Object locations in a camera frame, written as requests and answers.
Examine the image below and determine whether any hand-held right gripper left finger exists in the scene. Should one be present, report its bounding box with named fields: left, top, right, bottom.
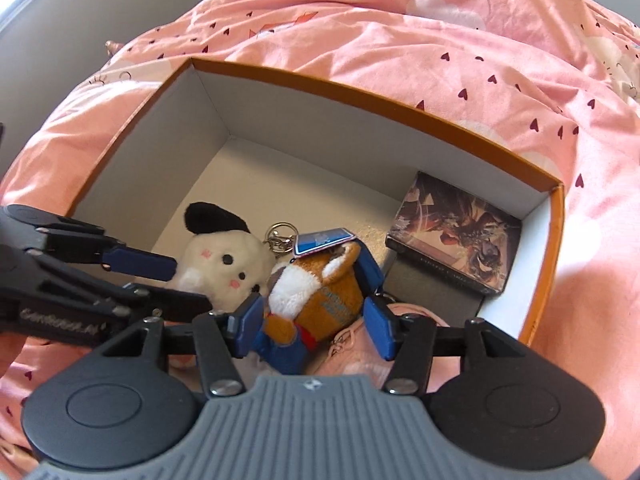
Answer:
left=102, top=292, right=266, bottom=399

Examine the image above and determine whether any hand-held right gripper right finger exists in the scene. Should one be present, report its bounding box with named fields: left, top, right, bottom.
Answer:
left=362, top=295, right=507, bottom=397

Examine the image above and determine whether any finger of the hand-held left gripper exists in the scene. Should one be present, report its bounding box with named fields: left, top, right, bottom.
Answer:
left=0, top=204, right=178, bottom=282
left=20, top=247, right=213, bottom=319

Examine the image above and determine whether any pink fabric pouch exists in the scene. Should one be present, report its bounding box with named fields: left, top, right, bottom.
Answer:
left=315, top=302, right=451, bottom=391

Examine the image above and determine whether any brown plush keychain toy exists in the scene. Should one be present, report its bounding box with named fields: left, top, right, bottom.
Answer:
left=250, top=222, right=387, bottom=377

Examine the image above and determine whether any white plush with black ear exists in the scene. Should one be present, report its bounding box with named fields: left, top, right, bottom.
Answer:
left=165, top=201, right=275, bottom=314

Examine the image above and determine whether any dark grey box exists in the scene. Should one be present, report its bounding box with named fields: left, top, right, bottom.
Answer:
left=387, top=252, right=485, bottom=313

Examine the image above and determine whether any printed card box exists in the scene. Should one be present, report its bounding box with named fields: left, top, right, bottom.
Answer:
left=385, top=171, right=524, bottom=297

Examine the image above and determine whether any orange cardboard box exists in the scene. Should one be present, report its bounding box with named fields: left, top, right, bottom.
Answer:
left=65, top=57, right=566, bottom=352

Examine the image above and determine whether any pink printed blanket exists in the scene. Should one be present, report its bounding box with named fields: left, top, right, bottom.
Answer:
left=0, top=0, right=640, bottom=480

